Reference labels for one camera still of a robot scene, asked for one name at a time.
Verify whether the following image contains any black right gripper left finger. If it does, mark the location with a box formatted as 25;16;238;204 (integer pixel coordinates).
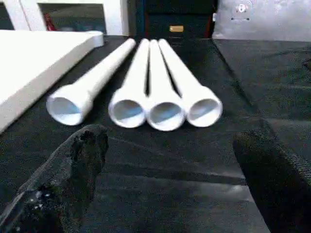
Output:
0;124;109;233

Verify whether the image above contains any white sideboard with glass doors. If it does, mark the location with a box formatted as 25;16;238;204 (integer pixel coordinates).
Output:
0;0;127;36

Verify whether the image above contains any white plastic table top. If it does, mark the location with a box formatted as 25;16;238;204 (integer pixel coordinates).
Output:
0;30;104;134

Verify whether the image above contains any black cabinet with gold label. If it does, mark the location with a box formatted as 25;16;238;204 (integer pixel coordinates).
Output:
127;0;218;39

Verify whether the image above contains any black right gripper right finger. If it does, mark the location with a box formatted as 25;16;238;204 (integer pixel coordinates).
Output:
232;132;311;233

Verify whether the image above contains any black work mat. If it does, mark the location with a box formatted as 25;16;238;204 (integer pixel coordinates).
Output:
0;33;311;233

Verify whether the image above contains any white plastic table leg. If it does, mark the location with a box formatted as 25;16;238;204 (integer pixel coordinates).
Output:
46;38;137;126
108;38;151;129
146;40;185;132
158;38;224;128

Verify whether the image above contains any red bottle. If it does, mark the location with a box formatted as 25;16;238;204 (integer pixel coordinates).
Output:
43;13;54;32

